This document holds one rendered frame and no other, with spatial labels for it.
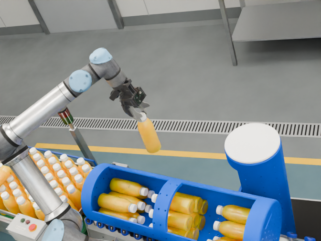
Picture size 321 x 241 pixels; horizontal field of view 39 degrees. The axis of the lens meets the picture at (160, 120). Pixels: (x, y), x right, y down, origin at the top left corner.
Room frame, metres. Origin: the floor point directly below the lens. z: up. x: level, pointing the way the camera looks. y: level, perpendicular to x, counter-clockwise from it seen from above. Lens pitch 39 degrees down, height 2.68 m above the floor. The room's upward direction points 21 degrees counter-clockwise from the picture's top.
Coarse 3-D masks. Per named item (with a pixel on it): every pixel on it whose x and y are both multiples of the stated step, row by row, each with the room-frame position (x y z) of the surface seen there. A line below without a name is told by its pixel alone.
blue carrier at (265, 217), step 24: (96, 168) 1.61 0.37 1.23; (120, 168) 1.57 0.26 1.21; (96, 192) 1.58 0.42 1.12; (168, 192) 1.30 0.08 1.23; (192, 192) 1.40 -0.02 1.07; (216, 192) 1.31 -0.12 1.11; (240, 192) 1.20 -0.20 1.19; (96, 216) 1.44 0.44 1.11; (144, 216) 1.46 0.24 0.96; (216, 216) 1.28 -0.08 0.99; (264, 216) 1.02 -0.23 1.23; (168, 240) 1.18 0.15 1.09; (192, 240) 1.11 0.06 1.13; (264, 240) 0.97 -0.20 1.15
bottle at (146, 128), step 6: (144, 120) 1.50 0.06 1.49; (150, 120) 1.52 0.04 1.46; (138, 126) 1.51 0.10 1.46; (144, 126) 1.49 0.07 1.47; (150, 126) 1.49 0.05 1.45; (144, 132) 1.48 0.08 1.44; (150, 132) 1.48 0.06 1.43; (144, 138) 1.49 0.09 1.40; (150, 138) 1.48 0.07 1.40; (156, 138) 1.49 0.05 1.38; (144, 144) 1.50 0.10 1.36; (150, 144) 1.48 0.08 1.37; (156, 144) 1.48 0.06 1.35; (150, 150) 1.48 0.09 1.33; (156, 150) 1.48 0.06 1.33
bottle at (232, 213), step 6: (222, 210) 1.20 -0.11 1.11; (228, 210) 1.18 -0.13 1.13; (234, 210) 1.16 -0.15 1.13; (240, 210) 1.15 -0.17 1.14; (246, 210) 1.14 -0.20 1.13; (228, 216) 1.16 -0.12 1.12; (234, 216) 1.15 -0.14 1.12; (240, 216) 1.13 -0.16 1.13; (246, 216) 1.12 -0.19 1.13; (240, 222) 1.12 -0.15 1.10
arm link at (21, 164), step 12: (24, 144) 1.43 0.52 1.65; (12, 156) 1.37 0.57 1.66; (24, 156) 1.39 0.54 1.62; (12, 168) 1.37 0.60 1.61; (24, 168) 1.36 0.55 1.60; (36, 168) 1.37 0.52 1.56; (24, 180) 1.34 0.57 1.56; (36, 180) 1.33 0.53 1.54; (36, 192) 1.30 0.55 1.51; (48, 192) 1.30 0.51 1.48; (48, 204) 1.27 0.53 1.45; (60, 204) 1.28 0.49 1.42; (48, 216) 1.25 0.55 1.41; (60, 216) 1.23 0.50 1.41; (72, 216) 1.24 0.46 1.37
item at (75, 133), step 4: (76, 128) 2.16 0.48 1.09; (72, 132) 2.15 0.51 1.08; (76, 132) 2.15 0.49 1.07; (76, 136) 2.14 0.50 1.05; (80, 136) 2.15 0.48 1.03; (76, 140) 2.15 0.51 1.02; (80, 140) 2.14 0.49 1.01; (84, 140) 2.16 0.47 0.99; (80, 144) 2.14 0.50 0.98; (84, 144) 2.15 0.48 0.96; (80, 148) 2.15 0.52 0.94; (84, 148) 2.14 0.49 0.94; (88, 148) 2.16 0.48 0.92; (84, 152) 2.14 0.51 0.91; (88, 152) 2.15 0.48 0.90; (84, 156) 2.16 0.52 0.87; (88, 156) 2.14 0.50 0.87; (92, 156) 2.16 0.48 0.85
